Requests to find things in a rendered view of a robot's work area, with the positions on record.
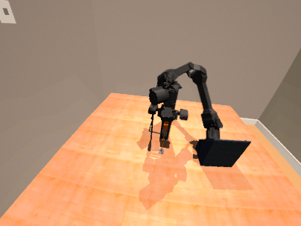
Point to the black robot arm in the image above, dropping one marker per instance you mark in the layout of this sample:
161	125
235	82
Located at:
164	92

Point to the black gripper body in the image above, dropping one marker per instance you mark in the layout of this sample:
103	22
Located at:
182	113

